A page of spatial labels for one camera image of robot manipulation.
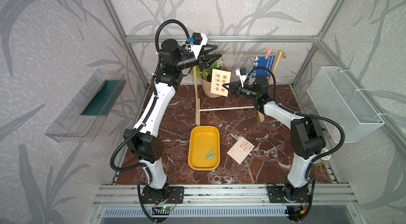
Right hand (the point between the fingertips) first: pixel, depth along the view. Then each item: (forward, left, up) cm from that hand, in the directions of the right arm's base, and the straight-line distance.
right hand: (224, 85), depth 82 cm
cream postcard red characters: (+2, +2, +4) cm, 5 cm away
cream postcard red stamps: (-24, -9, -28) cm, 38 cm away
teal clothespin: (-28, +8, -26) cm, 39 cm away
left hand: (-4, +4, +23) cm, 23 cm away
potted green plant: (+17, +11, -8) cm, 21 cm away
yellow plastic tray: (-19, +13, -26) cm, 35 cm away
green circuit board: (-52, +31, -30) cm, 67 cm away
